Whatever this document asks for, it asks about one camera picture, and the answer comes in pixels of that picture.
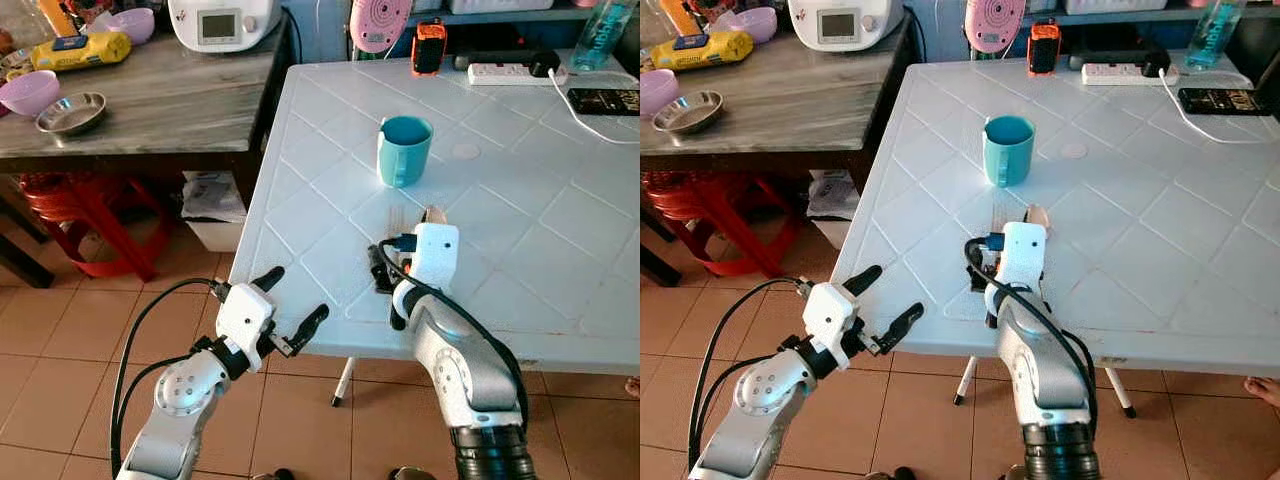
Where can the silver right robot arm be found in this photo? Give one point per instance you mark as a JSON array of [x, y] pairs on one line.
[[1040, 370], [465, 365]]

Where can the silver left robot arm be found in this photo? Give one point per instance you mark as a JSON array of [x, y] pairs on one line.
[[180, 400], [765, 400]]

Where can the white storage box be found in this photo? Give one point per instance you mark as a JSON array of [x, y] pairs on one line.
[[213, 215], [832, 210]]

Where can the teal mug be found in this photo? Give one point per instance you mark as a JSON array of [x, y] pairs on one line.
[[404, 152], [1009, 152]]

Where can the white plastic table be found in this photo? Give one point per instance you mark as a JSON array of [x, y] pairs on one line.
[[520, 230], [1140, 230]]

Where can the red plastic stool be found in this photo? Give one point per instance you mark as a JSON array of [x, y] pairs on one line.
[[90, 205], [715, 205]]

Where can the grey wooden side table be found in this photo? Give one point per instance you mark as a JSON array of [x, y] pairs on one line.
[[170, 100], [800, 100]]

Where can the orange and black handset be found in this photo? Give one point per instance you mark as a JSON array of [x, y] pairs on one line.
[[1043, 47], [429, 47]]

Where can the white power strip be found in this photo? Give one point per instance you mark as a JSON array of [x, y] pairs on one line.
[[1115, 74], [500, 74]]

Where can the long black bar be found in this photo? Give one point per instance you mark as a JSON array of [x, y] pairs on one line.
[[490, 59], [1105, 59]]

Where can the person's bare foot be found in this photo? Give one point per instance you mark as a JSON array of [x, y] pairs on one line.
[[633, 385], [1265, 390]]

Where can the stainless steel bowl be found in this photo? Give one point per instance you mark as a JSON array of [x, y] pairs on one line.
[[72, 114], [688, 113]]

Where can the pink round appliance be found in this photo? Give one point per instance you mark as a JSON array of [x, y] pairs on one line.
[[995, 24], [380, 24]]

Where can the white rice cooker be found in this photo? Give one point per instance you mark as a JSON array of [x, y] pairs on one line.
[[845, 24], [222, 24]]

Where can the black plug adapter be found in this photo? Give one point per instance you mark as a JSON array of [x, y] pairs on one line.
[[1156, 63], [545, 63]]

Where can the yellow food bag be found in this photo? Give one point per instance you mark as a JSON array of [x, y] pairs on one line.
[[705, 54], [85, 54]]

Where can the purple plastic bowl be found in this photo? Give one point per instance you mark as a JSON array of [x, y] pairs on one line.
[[135, 24], [752, 24]]

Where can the pink plastic bowl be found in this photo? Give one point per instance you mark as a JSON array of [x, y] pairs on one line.
[[28, 92], [656, 92]]

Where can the black flat box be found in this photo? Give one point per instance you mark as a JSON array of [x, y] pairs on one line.
[[605, 101], [1216, 100]]

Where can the clear blue water bottle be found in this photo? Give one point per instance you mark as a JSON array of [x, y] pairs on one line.
[[1215, 36], [598, 38]]

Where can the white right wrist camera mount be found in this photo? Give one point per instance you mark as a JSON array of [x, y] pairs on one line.
[[436, 255], [1022, 255]]

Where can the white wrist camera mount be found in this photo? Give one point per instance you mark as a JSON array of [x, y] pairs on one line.
[[1022, 255], [436, 255], [832, 312], [243, 312]]

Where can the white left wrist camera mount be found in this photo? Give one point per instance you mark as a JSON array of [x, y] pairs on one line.
[[832, 312], [243, 312]]

